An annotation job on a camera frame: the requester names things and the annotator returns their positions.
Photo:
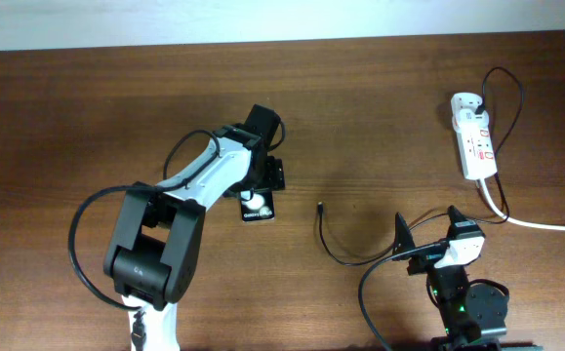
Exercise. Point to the white power strip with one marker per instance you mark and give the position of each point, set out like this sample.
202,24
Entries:
470,121

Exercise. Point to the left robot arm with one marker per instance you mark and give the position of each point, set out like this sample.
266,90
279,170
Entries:
154,248

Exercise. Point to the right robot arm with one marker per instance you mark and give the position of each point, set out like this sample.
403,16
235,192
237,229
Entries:
472,311

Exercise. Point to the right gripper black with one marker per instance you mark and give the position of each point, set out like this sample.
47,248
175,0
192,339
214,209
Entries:
403,238

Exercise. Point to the black smartphone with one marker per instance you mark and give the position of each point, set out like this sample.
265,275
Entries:
256,206

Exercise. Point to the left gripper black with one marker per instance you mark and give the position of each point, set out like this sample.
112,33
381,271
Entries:
273,176

